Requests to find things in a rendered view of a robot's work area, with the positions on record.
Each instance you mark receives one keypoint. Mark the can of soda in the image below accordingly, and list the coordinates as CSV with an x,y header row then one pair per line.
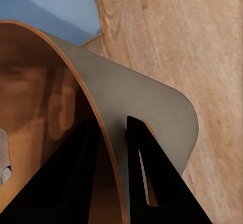
x,y
5,175

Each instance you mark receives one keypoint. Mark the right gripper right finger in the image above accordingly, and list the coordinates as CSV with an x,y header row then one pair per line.
x,y
177,204

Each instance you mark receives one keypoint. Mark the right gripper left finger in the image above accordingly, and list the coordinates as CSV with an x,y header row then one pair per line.
x,y
60,191

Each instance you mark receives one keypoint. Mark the sofa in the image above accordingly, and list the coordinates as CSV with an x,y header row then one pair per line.
x,y
76,21

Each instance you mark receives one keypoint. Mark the trash can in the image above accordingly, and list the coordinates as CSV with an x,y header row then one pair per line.
x,y
48,86

